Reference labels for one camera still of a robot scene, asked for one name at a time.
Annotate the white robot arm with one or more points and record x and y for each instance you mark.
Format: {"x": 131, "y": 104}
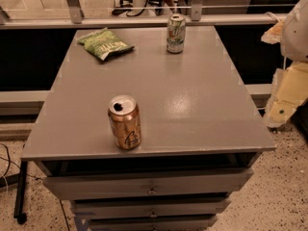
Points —
{"x": 289, "y": 87}

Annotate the orange soda can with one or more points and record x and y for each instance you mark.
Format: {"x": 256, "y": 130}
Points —
{"x": 124, "y": 116}

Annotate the green white soda can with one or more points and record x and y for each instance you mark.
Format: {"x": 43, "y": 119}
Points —
{"x": 176, "y": 30}

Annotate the grey drawer cabinet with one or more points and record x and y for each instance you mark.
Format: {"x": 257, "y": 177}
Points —
{"x": 195, "y": 112}

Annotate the green chip bag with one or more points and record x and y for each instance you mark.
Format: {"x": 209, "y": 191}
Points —
{"x": 104, "y": 43}

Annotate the top grey drawer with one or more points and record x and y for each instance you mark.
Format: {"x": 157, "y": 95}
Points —
{"x": 223, "y": 180}

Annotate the grey drawer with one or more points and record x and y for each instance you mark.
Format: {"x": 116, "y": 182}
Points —
{"x": 154, "y": 224}
{"x": 223, "y": 180}
{"x": 150, "y": 208}

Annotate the middle grey drawer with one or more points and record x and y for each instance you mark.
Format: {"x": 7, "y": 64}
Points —
{"x": 150, "y": 208}

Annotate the bottom grey drawer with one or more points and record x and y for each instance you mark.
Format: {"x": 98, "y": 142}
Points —
{"x": 154, "y": 224}

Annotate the grey metal railing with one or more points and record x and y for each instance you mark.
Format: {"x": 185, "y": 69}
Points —
{"x": 56, "y": 14}

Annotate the black stand leg with caster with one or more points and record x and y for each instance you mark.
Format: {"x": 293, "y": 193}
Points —
{"x": 18, "y": 213}

